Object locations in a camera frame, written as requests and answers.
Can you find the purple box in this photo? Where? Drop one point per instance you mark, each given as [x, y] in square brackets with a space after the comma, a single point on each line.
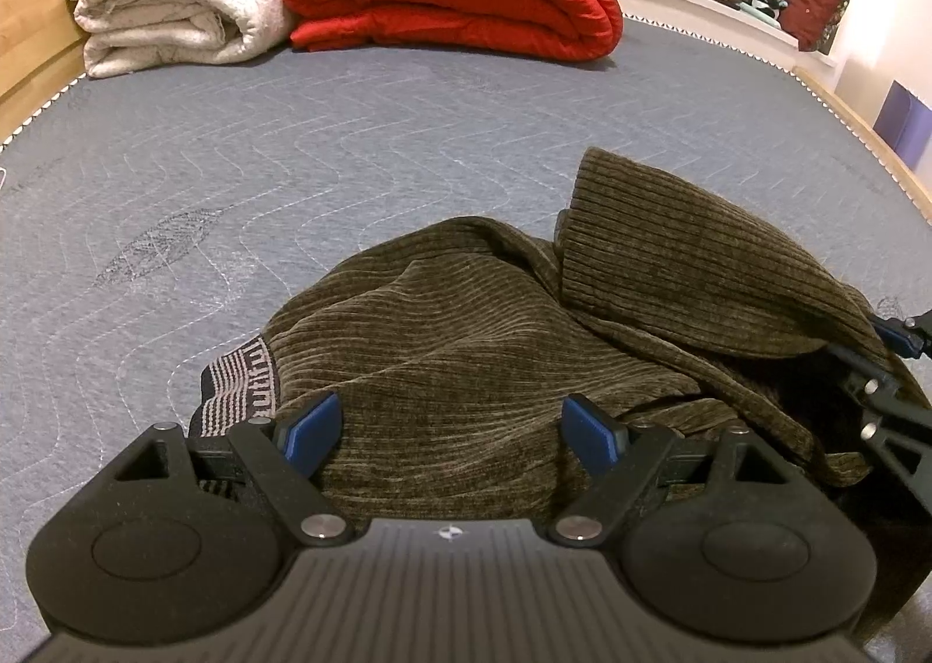
[906, 120]

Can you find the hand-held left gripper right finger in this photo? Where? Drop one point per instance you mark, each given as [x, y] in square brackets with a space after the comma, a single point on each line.
[587, 434]

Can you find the white window ledge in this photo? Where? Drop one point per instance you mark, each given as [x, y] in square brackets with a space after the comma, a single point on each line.
[699, 7]

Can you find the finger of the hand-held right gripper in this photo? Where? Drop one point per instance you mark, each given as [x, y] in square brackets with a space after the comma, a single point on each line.
[897, 338]
[885, 415]

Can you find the grey quilted mattress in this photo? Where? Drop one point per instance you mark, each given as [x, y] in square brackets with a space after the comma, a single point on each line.
[364, 139]

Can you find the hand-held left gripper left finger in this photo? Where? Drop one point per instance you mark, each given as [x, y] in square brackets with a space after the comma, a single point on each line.
[314, 431]

